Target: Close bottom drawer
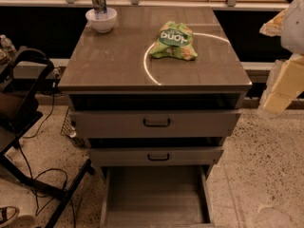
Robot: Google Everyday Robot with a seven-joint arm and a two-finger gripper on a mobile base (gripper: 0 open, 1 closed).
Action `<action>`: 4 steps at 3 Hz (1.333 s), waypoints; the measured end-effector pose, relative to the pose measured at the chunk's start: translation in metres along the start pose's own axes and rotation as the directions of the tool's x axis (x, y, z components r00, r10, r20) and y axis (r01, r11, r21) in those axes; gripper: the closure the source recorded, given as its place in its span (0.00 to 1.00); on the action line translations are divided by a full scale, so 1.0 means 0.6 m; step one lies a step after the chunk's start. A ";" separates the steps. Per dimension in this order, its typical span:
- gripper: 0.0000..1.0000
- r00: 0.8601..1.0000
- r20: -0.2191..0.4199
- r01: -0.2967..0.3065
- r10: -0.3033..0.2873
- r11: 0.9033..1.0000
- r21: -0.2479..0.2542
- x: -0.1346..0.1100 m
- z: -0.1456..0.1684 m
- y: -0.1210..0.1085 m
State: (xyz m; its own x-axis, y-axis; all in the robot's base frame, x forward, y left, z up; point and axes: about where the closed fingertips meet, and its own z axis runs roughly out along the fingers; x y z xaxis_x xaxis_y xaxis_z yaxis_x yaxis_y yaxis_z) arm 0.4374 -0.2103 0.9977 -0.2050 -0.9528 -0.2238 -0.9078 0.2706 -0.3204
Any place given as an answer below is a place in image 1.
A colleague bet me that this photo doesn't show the black rolling cart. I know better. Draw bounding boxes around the black rolling cart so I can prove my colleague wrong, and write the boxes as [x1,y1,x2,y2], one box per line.
[0,47,94,228]

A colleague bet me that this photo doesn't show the wire mesh basket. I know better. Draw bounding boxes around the wire mesh basket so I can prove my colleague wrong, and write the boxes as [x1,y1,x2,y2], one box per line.
[61,110,86,148]

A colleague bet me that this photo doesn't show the metal soda can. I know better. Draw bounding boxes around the metal soda can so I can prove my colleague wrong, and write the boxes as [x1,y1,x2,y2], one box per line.
[91,0,107,19]

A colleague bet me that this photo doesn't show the grey drawer cabinet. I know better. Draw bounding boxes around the grey drawer cabinet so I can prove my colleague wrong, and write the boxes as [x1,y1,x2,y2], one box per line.
[57,5,254,180]

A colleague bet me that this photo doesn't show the white bowl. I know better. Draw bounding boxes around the white bowl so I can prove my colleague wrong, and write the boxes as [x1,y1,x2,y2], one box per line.
[85,8,117,33]

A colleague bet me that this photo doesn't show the green snack bag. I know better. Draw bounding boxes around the green snack bag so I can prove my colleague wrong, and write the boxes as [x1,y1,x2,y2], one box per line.
[149,21,198,61]

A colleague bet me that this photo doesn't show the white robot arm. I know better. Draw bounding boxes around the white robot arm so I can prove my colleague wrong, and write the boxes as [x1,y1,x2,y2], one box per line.
[258,0,304,118]

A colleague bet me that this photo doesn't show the grey drawer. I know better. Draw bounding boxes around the grey drawer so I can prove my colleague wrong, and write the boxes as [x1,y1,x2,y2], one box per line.
[70,110,240,139]
[88,146,223,167]
[100,166,215,228]

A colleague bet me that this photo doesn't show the black floor cable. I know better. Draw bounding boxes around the black floor cable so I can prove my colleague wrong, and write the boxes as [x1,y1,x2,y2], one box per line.
[14,79,78,228]

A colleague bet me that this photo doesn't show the plastic water bottle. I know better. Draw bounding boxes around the plastic water bottle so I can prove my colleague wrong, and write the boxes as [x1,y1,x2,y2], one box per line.
[0,34,17,59]

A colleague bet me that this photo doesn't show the black and white sneaker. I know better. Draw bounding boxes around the black and white sneaker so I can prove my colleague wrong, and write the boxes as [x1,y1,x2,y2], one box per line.
[0,206,20,228]

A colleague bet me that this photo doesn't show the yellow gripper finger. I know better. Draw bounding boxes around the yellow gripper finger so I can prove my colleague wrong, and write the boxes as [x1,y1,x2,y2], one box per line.
[259,9,286,37]
[258,54,304,118]

